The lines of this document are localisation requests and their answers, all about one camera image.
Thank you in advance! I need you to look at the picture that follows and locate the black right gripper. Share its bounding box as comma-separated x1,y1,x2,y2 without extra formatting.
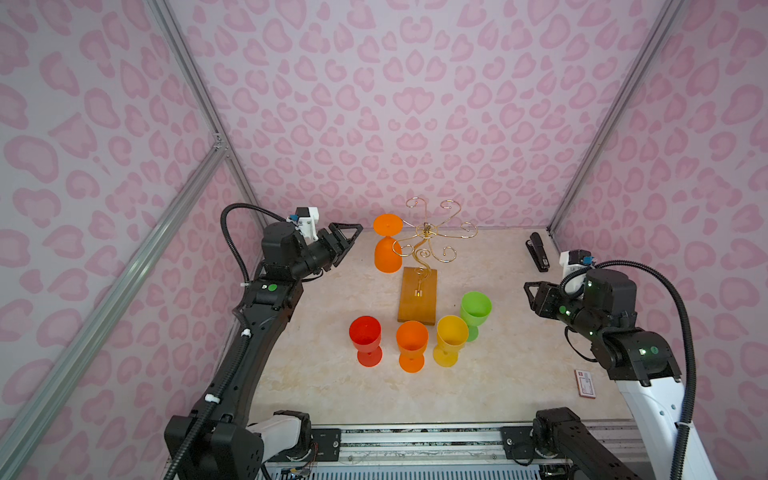
521,279,606,341

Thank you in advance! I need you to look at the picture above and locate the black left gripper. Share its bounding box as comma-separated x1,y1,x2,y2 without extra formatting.
291,223,363,281

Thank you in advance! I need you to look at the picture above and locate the orange wine glass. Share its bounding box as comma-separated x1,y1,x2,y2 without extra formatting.
396,321,429,374
373,214,403,274

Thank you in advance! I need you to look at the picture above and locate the green wine glass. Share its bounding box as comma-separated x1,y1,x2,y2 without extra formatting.
460,291,493,342

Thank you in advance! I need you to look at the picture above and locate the yellow wine glass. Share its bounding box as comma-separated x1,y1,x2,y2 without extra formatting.
433,315,469,368

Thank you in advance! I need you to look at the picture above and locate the red wine glass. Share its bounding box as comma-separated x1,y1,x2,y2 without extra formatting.
349,316,383,368

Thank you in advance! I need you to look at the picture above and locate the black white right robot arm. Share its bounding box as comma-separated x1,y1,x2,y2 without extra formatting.
523,260,716,479

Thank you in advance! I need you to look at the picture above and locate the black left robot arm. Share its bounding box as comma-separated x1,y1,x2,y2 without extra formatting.
164,207,363,479

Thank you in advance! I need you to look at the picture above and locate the wooden rack base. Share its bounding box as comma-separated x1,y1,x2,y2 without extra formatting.
397,267,438,326

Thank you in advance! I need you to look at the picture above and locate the black stapler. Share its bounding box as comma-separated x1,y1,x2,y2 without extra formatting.
525,232,550,272

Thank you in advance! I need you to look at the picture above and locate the red white card box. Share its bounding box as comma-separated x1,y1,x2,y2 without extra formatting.
574,370,596,399

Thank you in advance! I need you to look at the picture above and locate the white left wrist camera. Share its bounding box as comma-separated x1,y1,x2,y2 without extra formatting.
287,207,320,244

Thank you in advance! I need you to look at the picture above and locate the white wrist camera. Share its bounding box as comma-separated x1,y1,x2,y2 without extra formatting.
559,249,594,295
287,207,320,244

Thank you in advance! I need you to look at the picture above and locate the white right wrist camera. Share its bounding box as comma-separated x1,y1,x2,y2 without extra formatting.
559,249,594,295

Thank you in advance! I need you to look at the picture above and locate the gold wire glass rack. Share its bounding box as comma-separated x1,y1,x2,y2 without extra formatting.
396,196,478,271

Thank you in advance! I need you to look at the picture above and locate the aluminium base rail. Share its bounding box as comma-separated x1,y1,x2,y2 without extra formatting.
161,419,655,480

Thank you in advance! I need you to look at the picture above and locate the aluminium corner frame post left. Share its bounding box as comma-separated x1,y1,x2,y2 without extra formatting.
146,0,258,204

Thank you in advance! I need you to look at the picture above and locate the aluminium corner frame post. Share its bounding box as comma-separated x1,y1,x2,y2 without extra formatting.
146,0,258,204
547,0,688,237

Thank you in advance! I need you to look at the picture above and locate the aluminium corner frame post right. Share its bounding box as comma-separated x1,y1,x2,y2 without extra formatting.
547,0,688,237

